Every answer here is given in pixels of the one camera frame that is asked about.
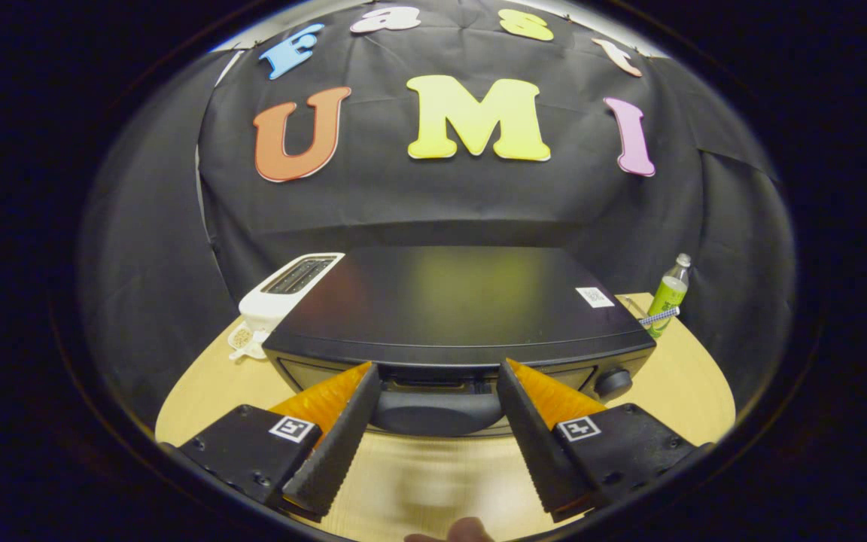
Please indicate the small white plastic object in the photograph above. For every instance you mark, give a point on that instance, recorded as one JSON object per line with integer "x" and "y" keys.
{"x": 244, "y": 339}

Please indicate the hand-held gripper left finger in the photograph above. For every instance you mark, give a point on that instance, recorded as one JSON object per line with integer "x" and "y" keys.
{"x": 343, "y": 444}

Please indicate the black toaster oven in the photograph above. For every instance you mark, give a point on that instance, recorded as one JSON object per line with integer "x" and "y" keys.
{"x": 441, "y": 301}

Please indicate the white pop-up toaster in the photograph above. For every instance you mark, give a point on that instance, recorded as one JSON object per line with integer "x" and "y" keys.
{"x": 268, "y": 305}

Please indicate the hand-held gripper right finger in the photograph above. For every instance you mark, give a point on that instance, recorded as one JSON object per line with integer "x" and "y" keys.
{"x": 535, "y": 444}

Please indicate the green label plastic bottle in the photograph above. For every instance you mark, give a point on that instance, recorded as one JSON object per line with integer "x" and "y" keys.
{"x": 667, "y": 297}

